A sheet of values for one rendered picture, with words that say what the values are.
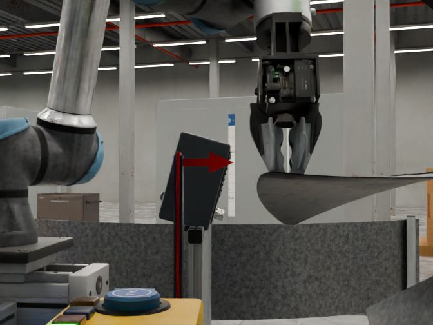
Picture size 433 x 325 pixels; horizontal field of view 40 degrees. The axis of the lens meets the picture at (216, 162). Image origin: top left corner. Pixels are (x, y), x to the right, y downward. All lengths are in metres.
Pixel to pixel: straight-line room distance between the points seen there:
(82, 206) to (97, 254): 4.72
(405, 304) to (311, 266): 1.90
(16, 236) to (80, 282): 0.15
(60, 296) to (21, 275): 0.08
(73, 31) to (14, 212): 0.35
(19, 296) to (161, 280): 1.52
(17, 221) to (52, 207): 6.47
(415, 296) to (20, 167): 0.72
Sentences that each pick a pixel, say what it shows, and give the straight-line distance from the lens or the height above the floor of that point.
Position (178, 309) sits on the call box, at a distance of 0.43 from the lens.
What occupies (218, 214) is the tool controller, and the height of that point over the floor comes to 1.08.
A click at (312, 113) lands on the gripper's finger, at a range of 0.76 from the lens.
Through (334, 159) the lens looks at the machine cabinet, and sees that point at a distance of 6.76.
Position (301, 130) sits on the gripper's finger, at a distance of 0.73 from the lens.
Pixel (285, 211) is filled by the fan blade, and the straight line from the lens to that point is 0.79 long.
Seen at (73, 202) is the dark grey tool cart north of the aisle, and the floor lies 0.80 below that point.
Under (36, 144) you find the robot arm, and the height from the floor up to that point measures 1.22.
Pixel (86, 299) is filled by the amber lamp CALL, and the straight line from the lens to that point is 0.45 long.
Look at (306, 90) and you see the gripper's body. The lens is 0.71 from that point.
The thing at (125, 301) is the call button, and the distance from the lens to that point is 0.42.
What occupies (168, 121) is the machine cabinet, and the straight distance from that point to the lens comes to 7.29.
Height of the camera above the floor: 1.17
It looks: 1 degrees up
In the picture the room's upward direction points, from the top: straight up
